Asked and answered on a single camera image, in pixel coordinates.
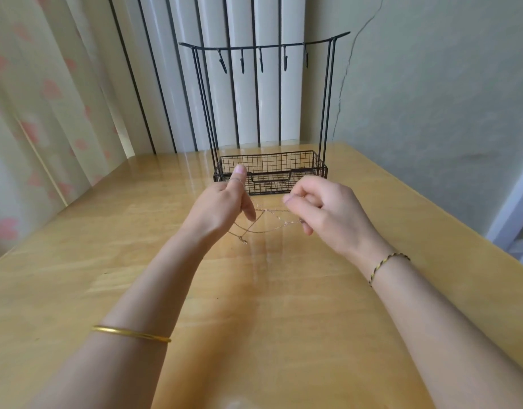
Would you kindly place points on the person's left hand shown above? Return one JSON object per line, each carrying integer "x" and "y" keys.
{"x": 219, "y": 208}

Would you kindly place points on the person's right hand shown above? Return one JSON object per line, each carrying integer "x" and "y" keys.
{"x": 330, "y": 215}

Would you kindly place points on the person's right forearm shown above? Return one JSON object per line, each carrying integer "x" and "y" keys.
{"x": 449, "y": 336}

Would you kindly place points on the person's left forearm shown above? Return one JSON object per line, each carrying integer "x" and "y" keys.
{"x": 125, "y": 323}

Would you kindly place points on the white black-striped curtain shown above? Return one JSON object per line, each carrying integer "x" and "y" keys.
{"x": 189, "y": 76}

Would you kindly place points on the gold bangle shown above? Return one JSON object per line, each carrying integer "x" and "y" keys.
{"x": 129, "y": 334}

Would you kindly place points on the pink floral curtain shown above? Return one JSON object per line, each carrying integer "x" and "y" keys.
{"x": 40, "y": 123}

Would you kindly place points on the white door frame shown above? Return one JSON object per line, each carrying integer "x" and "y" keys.
{"x": 513, "y": 208}

